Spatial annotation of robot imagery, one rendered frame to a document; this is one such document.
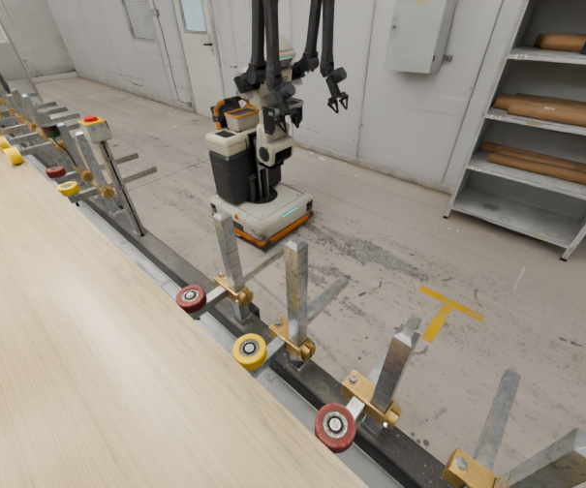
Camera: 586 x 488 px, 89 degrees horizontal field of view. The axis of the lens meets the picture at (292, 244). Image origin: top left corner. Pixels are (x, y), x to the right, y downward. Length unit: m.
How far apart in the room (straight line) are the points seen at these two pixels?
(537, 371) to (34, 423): 2.08
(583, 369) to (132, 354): 2.15
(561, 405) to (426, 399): 0.64
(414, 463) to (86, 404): 0.74
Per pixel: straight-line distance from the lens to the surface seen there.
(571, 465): 0.61
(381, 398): 0.74
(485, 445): 0.84
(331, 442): 0.67
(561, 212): 3.28
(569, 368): 2.26
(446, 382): 1.87
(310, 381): 0.94
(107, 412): 0.80
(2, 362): 1.02
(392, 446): 0.91
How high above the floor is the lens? 1.55
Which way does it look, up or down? 39 degrees down
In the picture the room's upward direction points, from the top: 2 degrees counter-clockwise
